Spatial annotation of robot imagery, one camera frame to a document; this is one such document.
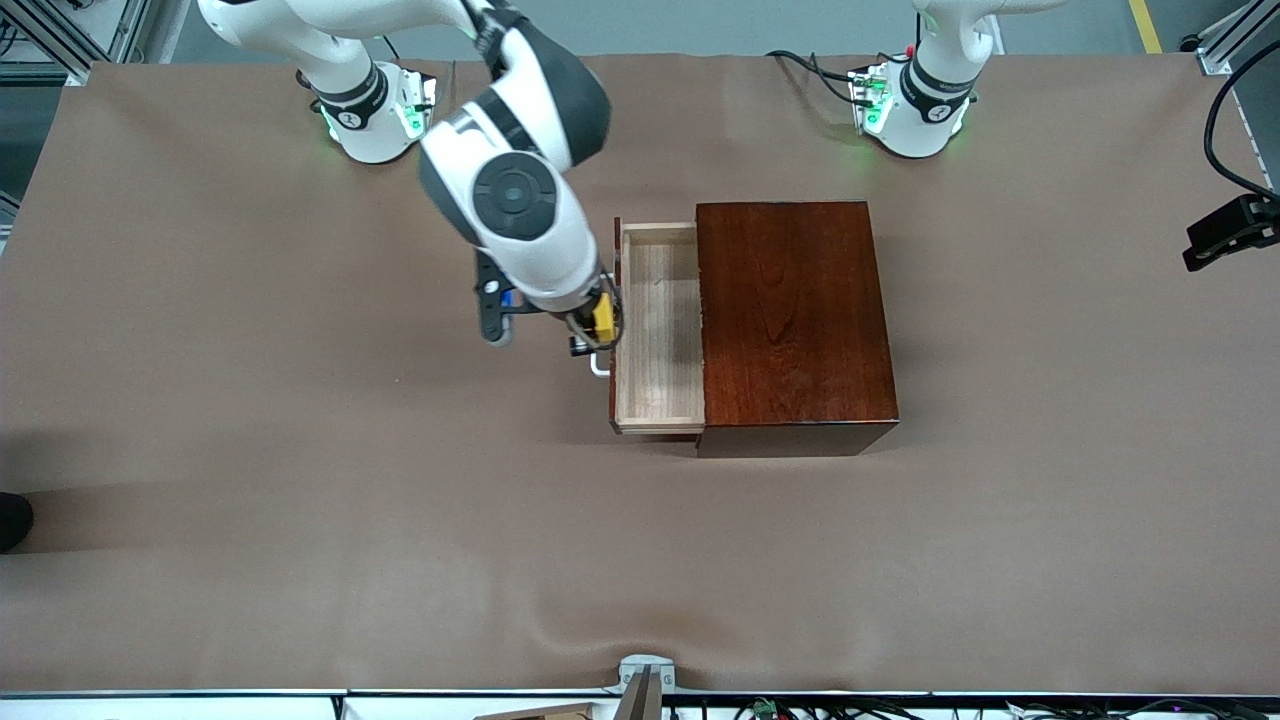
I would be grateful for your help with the brown table cover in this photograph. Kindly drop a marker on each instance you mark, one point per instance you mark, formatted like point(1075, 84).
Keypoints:
point(400, 550)

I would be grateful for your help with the dark red wooden cabinet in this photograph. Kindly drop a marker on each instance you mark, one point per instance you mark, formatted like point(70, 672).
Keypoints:
point(790, 330)

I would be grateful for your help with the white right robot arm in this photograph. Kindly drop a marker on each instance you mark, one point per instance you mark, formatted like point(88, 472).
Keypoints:
point(545, 250)

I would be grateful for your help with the aluminium frame profile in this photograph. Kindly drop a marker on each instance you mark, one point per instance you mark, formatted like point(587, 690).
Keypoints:
point(60, 35)
point(1235, 35)

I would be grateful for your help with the light wooden board piece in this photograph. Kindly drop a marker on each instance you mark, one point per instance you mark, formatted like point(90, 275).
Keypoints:
point(550, 713)

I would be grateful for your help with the white table edge rail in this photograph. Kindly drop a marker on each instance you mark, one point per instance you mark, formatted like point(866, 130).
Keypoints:
point(150, 708)

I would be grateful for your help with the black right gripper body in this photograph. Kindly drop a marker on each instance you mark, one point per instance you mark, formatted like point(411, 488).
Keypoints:
point(583, 327)

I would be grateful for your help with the black round object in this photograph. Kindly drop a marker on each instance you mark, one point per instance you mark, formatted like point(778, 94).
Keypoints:
point(12, 522)

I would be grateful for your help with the yellow cube block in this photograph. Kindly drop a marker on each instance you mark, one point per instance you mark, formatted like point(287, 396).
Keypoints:
point(604, 320)

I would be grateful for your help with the grey metal clamp bracket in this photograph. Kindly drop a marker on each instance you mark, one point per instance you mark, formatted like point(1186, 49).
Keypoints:
point(645, 675)

